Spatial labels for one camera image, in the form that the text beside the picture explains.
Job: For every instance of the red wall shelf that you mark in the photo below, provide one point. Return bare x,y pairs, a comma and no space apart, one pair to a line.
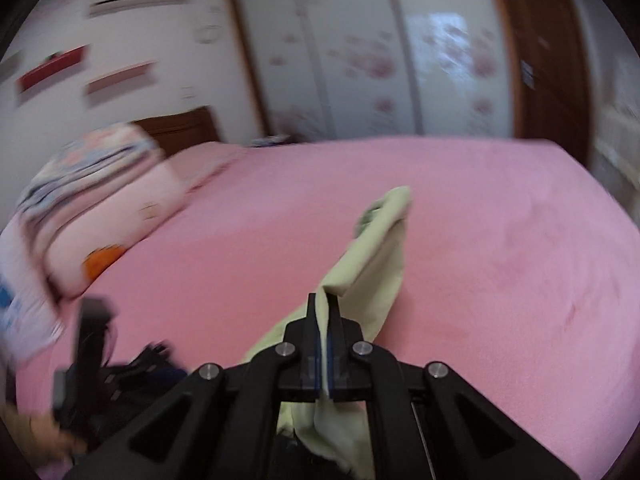
52,72

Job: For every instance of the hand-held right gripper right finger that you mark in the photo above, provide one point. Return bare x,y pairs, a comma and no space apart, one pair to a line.
340,355

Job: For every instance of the white wall switch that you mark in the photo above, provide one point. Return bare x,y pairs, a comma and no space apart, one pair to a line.
188,92

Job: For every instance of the white blue printed quilt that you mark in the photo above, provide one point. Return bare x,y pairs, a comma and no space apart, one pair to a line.
25,300

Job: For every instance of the light green black hoodie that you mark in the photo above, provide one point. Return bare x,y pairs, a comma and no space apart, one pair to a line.
370,250

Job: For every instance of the brown wooden door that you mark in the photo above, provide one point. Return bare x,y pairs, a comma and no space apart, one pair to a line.
545,60

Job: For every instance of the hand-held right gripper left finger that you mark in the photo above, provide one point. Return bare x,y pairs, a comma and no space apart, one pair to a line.
314,360

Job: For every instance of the wooden headboard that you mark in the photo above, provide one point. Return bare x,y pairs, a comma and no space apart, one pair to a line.
175,127

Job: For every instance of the pink wall shelf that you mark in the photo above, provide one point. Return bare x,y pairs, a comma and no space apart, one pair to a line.
120,80

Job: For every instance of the pink quilt with orange flower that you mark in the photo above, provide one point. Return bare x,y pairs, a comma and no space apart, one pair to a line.
135,210

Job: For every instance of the pink bed blanket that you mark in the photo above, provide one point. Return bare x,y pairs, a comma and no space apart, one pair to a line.
500,260

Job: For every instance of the flower print wardrobe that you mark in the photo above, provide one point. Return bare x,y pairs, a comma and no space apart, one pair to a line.
375,50

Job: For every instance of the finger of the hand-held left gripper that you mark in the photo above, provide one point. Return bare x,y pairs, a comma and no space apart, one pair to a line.
147,355

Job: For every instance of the pink pillow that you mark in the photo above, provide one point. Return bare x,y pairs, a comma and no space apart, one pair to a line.
205,162

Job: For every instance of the person's left hand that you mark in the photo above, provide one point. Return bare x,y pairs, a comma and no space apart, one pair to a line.
35,430

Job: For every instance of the round white wall fixture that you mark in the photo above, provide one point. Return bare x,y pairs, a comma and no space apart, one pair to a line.
210,33

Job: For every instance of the striped folded blanket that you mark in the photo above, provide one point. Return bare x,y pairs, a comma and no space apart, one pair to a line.
90,160

